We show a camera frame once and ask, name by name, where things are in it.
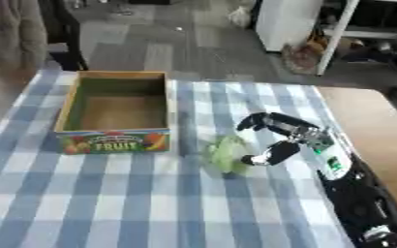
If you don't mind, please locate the black chair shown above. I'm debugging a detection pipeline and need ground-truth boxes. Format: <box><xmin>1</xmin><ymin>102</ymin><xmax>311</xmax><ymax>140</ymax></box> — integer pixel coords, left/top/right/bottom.
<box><xmin>37</xmin><ymin>0</ymin><xmax>90</xmax><ymax>72</ymax></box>

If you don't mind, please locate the person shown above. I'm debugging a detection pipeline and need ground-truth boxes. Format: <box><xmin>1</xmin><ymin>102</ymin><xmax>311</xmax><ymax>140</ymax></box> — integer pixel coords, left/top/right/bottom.
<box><xmin>0</xmin><ymin>0</ymin><xmax>49</xmax><ymax>70</ymax></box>

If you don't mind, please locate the green toy cabbage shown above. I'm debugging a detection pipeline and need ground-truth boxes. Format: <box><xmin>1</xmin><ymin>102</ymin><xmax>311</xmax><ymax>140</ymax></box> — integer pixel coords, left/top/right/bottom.
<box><xmin>201</xmin><ymin>135</ymin><xmax>257</xmax><ymax>176</ymax></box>

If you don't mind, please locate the white table frame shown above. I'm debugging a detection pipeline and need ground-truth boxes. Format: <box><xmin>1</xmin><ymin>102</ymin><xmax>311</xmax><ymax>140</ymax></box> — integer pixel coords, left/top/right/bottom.
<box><xmin>315</xmin><ymin>0</ymin><xmax>397</xmax><ymax>77</ymax></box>

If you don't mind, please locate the brown bag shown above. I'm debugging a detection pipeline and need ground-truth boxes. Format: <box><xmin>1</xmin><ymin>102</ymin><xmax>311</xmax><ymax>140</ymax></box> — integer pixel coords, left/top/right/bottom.
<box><xmin>280</xmin><ymin>34</ymin><xmax>329</xmax><ymax>76</ymax></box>

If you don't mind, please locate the white cabinet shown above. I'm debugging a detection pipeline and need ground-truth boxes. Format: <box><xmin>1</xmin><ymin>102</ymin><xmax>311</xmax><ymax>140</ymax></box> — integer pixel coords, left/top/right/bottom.
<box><xmin>254</xmin><ymin>0</ymin><xmax>326</xmax><ymax>52</ymax></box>

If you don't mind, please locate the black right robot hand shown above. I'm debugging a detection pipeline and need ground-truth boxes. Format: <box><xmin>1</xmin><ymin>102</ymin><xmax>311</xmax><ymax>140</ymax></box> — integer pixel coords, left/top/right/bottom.
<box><xmin>233</xmin><ymin>111</ymin><xmax>324</xmax><ymax>167</ymax></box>

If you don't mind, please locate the cardboard box with green inside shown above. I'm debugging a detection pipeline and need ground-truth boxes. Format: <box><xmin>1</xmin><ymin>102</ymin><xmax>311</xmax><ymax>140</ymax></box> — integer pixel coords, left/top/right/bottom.
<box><xmin>52</xmin><ymin>70</ymin><xmax>173</xmax><ymax>155</ymax></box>

